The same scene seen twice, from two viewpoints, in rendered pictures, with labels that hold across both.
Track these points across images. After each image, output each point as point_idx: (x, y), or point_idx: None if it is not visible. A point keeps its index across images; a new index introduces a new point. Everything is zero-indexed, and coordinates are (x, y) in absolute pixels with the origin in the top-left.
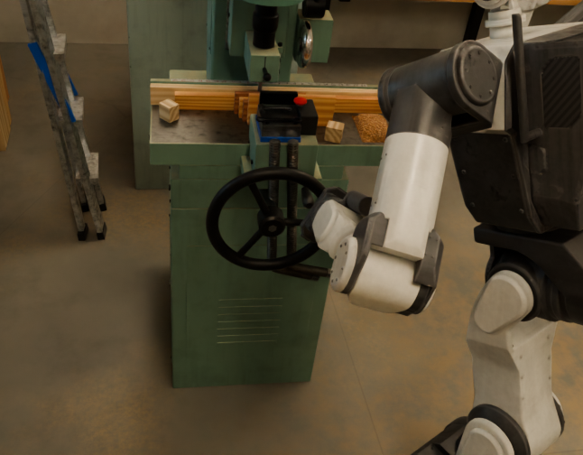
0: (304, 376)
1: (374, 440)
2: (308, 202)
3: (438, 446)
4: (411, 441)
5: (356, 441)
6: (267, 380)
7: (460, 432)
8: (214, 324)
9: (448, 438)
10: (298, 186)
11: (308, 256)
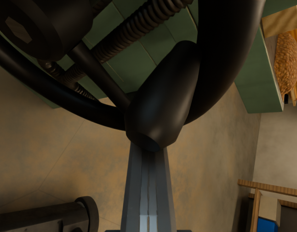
0: (51, 105)
1: (49, 167)
2: (153, 135)
3: (62, 224)
4: (66, 181)
5: (39, 162)
6: (28, 87)
7: (82, 224)
8: None
9: (71, 224)
10: (169, 19)
11: (73, 113)
